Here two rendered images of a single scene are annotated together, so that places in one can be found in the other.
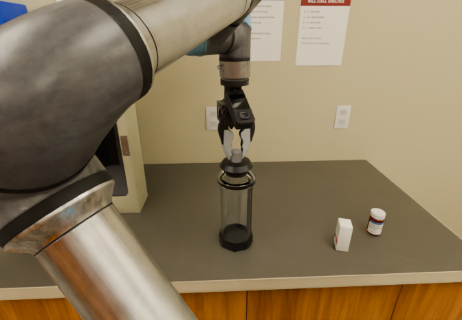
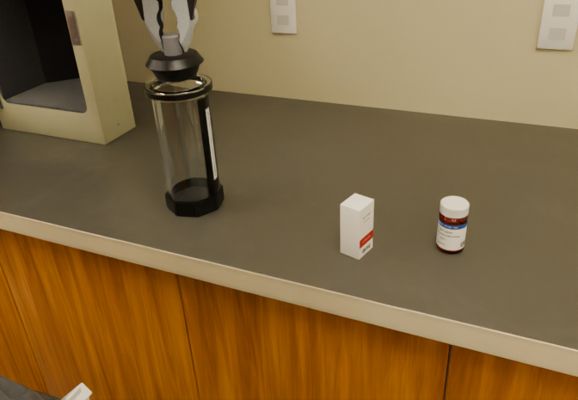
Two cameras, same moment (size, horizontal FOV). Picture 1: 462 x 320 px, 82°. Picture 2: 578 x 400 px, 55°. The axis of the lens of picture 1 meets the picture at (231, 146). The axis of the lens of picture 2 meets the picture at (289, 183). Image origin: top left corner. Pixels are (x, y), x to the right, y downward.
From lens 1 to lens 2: 57 cm
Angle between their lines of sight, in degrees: 25
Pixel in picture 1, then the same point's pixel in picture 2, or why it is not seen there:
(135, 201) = (97, 124)
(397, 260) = (438, 294)
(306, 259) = (273, 251)
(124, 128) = not seen: outside the picture
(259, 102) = not seen: outside the picture
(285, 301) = (239, 316)
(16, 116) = not seen: outside the picture
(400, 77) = not seen: outside the picture
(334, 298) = (320, 337)
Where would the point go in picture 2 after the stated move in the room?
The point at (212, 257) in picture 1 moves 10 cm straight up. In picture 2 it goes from (141, 213) to (131, 163)
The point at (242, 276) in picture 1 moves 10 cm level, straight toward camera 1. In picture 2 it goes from (156, 244) to (110, 280)
